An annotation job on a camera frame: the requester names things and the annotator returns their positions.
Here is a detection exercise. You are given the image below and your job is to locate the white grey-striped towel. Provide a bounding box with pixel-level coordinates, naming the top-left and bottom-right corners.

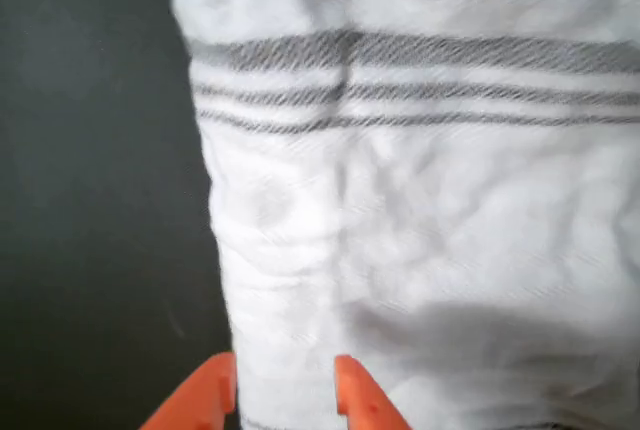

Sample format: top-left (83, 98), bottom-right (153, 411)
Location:
top-left (169, 0), bottom-right (640, 430)

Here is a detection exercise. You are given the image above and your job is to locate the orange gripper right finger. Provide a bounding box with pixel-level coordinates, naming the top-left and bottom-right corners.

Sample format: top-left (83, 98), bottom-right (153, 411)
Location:
top-left (333, 354), bottom-right (414, 430)

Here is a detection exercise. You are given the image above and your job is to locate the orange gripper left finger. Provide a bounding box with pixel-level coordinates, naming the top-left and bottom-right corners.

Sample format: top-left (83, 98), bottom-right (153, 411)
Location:
top-left (139, 352), bottom-right (239, 430)

